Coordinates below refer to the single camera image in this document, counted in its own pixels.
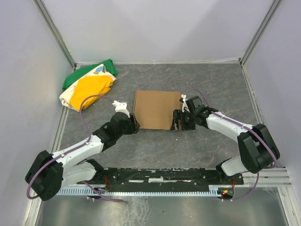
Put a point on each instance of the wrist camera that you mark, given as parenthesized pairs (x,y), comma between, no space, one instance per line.
(191,105)
(121,107)

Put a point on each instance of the aluminium frame rail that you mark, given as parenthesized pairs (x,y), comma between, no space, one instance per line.
(277,177)

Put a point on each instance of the light blue slotted cable duct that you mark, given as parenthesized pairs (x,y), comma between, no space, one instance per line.
(84,190)

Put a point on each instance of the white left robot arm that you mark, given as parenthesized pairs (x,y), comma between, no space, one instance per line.
(52,171)

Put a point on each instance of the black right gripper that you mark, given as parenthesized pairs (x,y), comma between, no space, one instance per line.
(178,120)

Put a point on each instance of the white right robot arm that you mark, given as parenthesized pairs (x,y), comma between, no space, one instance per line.
(257,149)

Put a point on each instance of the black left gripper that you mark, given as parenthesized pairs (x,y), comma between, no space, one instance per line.
(133,122)

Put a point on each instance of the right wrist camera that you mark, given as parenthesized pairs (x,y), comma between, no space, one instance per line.
(191,105)

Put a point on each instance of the green yellow white cloth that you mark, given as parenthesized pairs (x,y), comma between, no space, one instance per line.
(85,85)

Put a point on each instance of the brown cardboard box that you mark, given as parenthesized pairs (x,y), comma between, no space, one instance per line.
(154,109)

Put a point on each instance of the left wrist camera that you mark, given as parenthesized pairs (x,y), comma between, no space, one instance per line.
(121,107)

